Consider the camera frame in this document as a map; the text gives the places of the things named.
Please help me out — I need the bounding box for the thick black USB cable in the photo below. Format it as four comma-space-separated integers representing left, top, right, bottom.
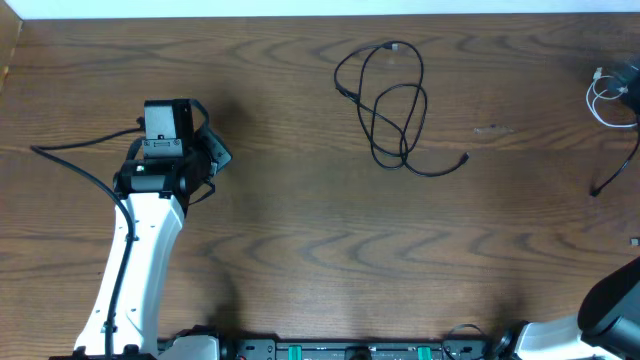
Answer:
333, 40, 470, 178

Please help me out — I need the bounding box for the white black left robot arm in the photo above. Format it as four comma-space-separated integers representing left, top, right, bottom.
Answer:
70, 125, 232, 359

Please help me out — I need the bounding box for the thin black USB cable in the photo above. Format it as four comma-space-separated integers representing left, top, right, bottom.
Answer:
589, 124, 640, 247

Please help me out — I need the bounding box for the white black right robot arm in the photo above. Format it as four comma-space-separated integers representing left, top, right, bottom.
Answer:
486, 59, 639, 360

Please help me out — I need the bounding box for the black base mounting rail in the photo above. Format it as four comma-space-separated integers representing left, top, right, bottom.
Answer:
157, 337, 506, 360

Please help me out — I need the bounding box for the white USB cable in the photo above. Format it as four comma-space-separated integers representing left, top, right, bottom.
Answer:
585, 67, 639, 130

